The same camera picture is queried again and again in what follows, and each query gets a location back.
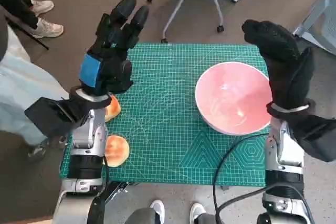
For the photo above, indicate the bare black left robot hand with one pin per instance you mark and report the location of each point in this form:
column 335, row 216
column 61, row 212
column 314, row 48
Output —
column 110, row 51

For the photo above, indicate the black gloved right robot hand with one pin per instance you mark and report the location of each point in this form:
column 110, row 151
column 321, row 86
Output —
column 283, row 64

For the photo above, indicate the long toy bread loaf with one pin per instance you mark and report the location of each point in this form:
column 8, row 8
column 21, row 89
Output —
column 113, row 110

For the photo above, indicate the pink bowl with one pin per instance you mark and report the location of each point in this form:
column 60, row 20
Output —
column 231, row 98

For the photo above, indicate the round toy bread bun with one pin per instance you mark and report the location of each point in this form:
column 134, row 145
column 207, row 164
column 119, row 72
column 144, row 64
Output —
column 118, row 150

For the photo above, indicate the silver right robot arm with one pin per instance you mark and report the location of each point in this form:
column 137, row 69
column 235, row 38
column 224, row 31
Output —
column 286, row 150

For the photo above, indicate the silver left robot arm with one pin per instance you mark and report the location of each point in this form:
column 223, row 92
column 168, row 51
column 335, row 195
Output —
column 84, row 134

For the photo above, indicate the grey mesh chair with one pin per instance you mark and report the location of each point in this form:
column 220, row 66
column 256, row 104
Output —
column 323, row 11

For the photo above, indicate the green cutting mat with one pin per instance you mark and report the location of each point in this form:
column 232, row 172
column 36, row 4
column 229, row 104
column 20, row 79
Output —
column 162, row 103

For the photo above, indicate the black stand leg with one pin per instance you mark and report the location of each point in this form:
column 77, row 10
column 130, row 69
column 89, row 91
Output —
column 34, row 39

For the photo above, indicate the grey table clamp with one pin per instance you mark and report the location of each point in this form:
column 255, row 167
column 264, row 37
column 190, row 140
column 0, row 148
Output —
column 224, row 187

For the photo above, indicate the person with grey knees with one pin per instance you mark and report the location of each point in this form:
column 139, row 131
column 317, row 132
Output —
column 157, row 208

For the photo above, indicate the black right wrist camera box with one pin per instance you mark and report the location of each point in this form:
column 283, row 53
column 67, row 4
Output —
column 315, row 137

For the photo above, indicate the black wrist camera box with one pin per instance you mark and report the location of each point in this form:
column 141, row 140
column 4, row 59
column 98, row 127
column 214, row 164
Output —
column 315, row 137
column 50, row 119

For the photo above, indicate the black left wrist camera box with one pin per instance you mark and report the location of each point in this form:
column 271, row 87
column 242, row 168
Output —
column 50, row 119

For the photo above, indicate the black metal table rail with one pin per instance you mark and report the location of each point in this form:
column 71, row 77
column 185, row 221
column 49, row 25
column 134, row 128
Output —
column 118, row 188

